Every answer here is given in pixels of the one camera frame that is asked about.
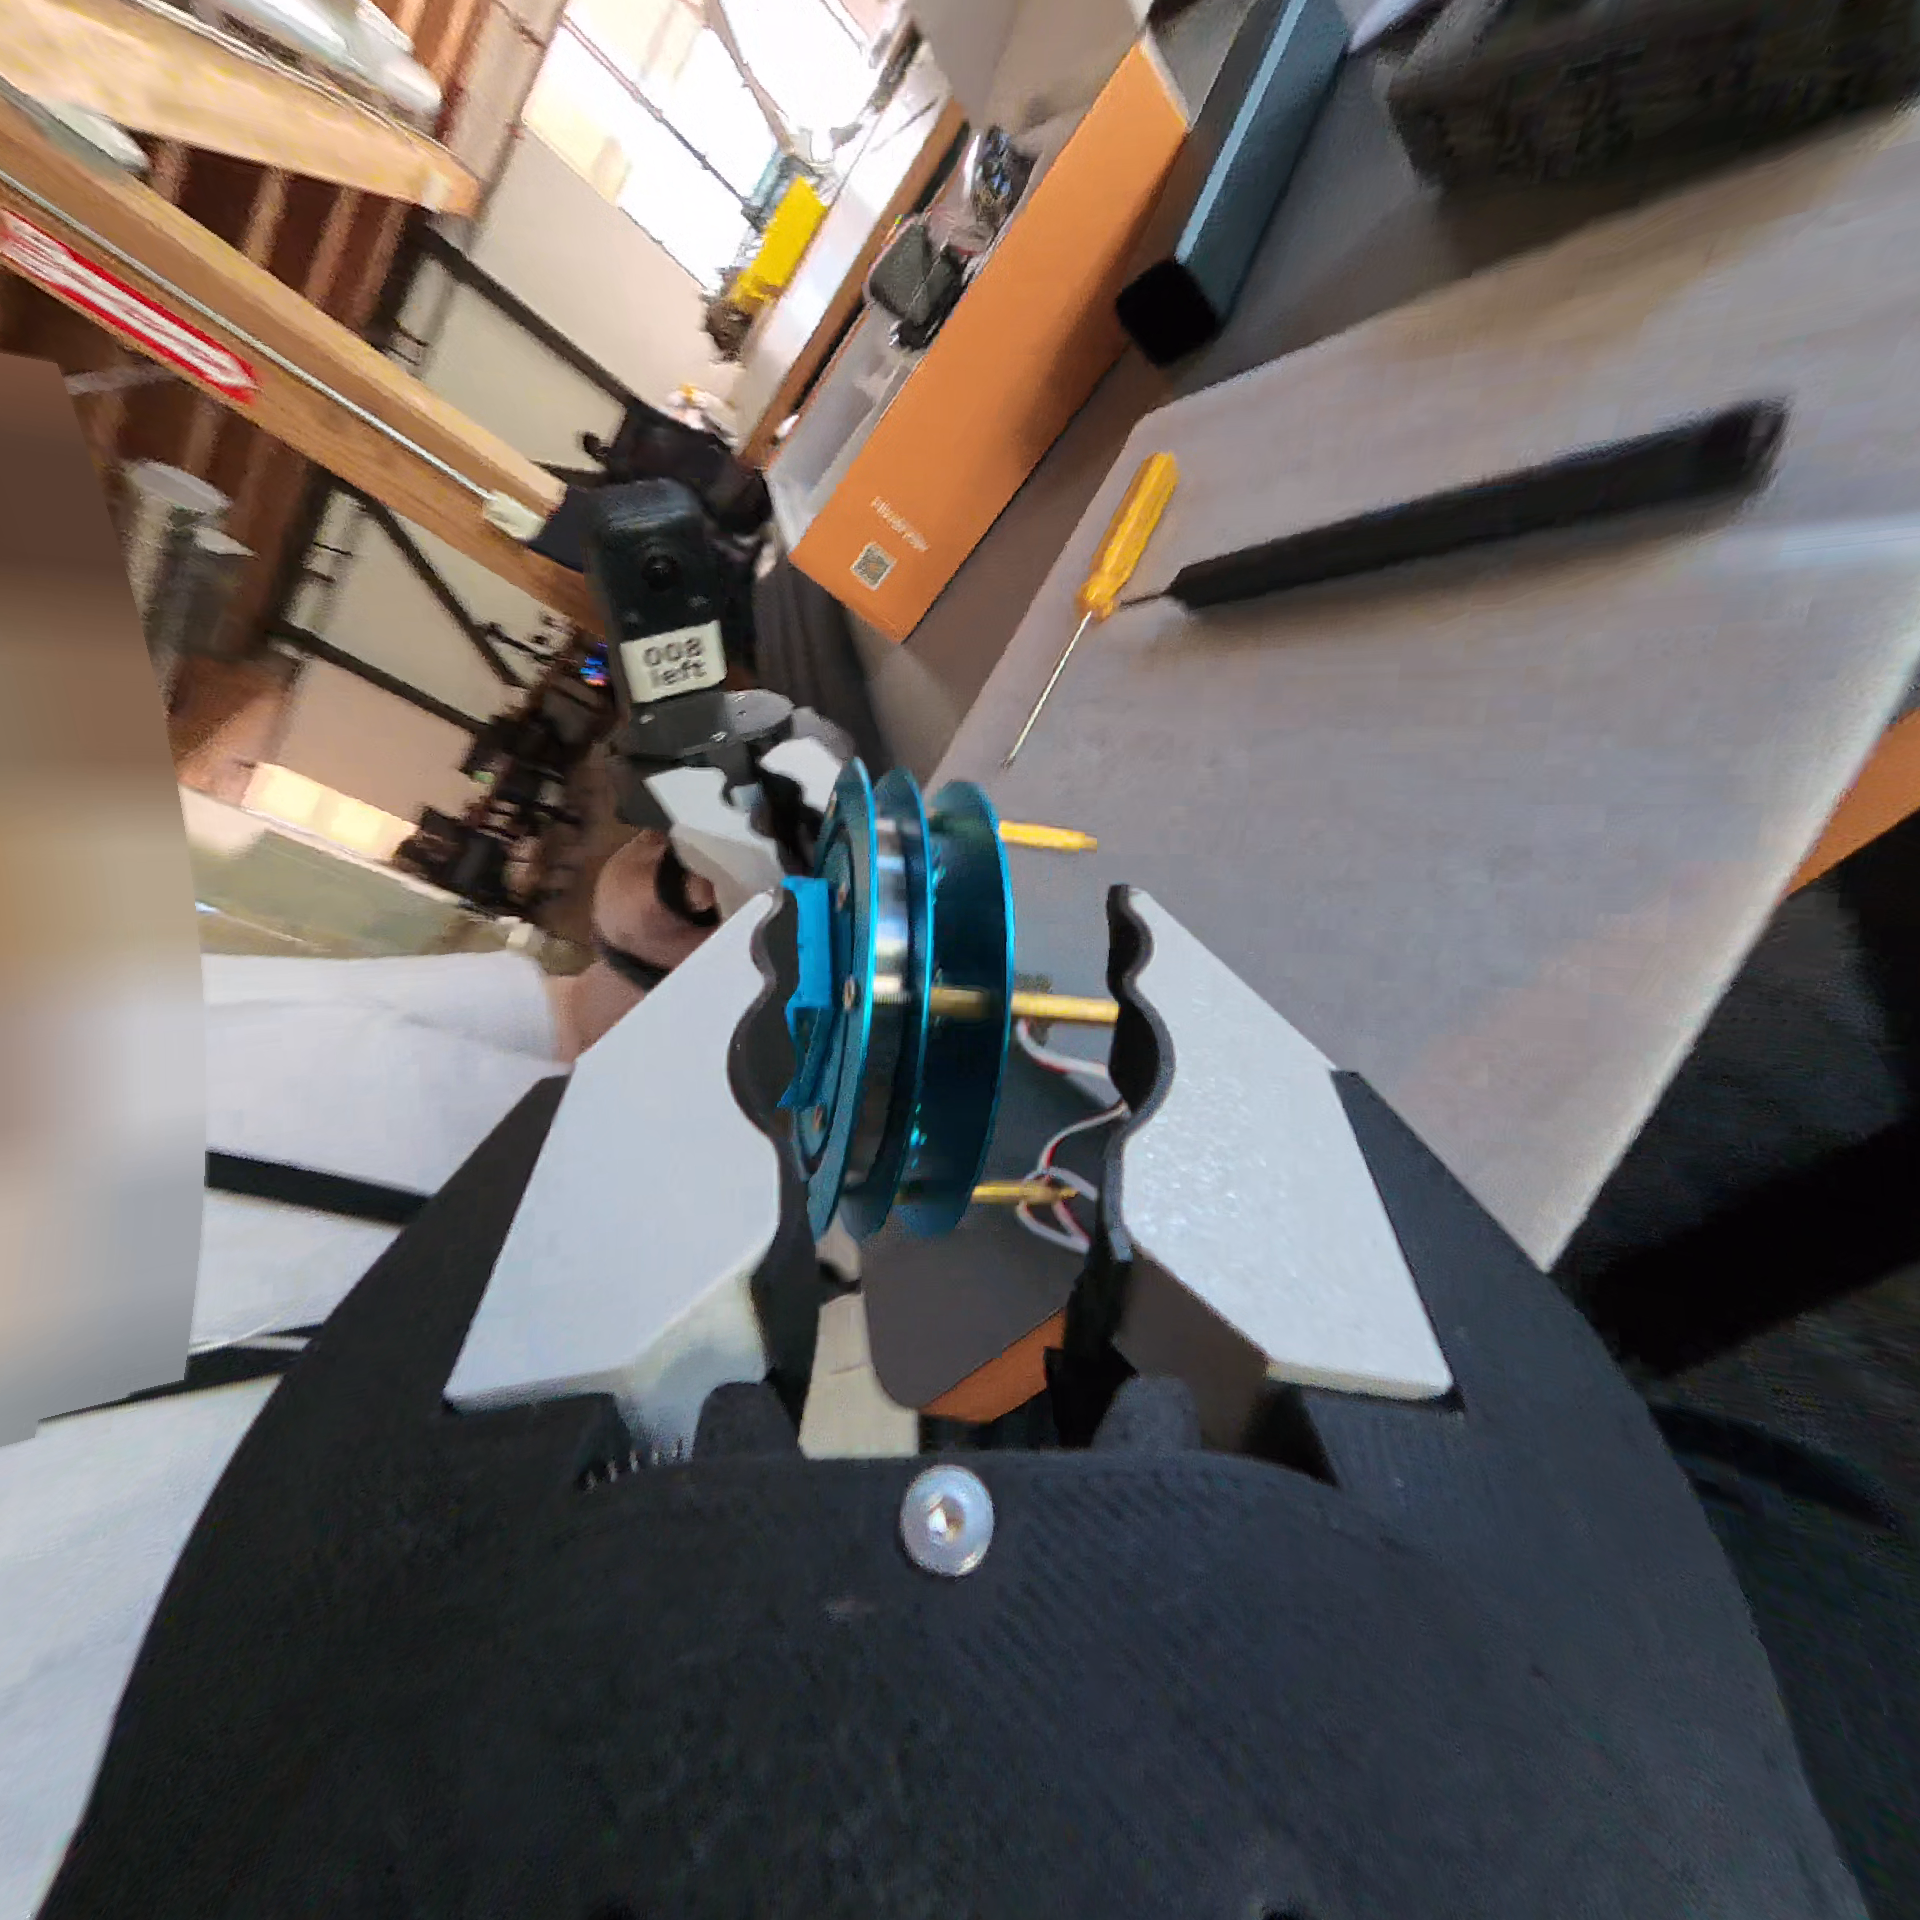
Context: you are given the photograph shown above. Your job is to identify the grey desk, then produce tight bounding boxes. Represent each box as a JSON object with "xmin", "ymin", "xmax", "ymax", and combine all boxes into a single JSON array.
[{"xmin": 749, "ymin": 0, "xmax": 1920, "ymax": 1423}]

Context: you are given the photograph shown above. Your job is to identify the yellow-handled screwdriver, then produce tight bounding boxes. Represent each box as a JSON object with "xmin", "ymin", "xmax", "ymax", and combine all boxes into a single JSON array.
[{"xmin": 1002, "ymin": 450, "xmax": 1181, "ymax": 770}]

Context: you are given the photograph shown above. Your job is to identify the black lanyard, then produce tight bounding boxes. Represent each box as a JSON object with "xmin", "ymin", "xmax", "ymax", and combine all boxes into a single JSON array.
[{"xmin": 202, "ymin": 1146, "xmax": 437, "ymax": 1224}]

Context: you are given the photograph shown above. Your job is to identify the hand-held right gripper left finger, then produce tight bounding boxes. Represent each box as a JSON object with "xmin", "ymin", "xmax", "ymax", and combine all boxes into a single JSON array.
[{"xmin": 443, "ymin": 884, "xmax": 824, "ymax": 1453}]

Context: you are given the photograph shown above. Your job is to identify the orange cardboard box white lid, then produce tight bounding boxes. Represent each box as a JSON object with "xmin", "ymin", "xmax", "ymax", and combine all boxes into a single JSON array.
[{"xmin": 765, "ymin": 30, "xmax": 1194, "ymax": 644}]

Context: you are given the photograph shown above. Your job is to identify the black screwdriver bit case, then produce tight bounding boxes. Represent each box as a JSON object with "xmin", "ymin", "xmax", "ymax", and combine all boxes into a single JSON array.
[{"xmin": 1388, "ymin": 0, "xmax": 1920, "ymax": 190}]

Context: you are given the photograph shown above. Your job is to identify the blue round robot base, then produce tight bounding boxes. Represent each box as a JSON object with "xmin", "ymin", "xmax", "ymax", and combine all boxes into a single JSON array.
[{"xmin": 772, "ymin": 754, "xmax": 1125, "ymax": 1247}]

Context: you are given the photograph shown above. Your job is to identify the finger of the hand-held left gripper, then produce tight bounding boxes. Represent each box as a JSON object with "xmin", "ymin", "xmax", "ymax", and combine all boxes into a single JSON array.
[
  {"xmin": 756, "ymin": 737, "xmax": 855, "ymax": 864},
  {"xmin": 643, "ymin": 765, "xmax": 794, "ymax": 921}
]

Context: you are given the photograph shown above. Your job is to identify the white red servo cable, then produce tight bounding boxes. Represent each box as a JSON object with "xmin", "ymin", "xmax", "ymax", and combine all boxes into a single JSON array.
[{"xmin": 1012, "ymin": 1018, "xmax": 1134, "ymax": 1247}]

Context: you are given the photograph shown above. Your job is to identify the person's left hand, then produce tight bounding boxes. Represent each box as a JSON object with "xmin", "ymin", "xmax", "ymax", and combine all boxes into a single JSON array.
[{"xmin": 589, "ymin": 828, "xmax": 724, "ymax": 998}]

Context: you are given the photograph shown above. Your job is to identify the black pen-shaped screwdriver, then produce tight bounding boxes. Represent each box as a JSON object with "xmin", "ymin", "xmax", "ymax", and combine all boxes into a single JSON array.
[{"xmin": 1162, "ymin": 398, "xmax": 1795, "ymax": 607}]

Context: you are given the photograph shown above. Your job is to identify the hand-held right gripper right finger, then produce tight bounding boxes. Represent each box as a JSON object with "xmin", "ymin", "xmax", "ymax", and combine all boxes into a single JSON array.
[{"xmin": 1068, "ymin": 884, "xmax": 1455, "ymax": 1453}]

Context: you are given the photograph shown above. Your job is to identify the red white sign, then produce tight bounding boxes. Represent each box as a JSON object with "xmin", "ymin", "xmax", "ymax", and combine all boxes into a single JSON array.
[{"xmin": 0, "ymin": 207, "xmax": 260, "ymax": 407}]

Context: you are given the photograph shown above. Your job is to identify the grey rectangular tube sleeve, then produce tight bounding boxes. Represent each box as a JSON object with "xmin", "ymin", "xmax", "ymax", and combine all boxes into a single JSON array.
[{"xmin": 1114, "ymin": 0, "xmax": 1354, "ymax": 367}]

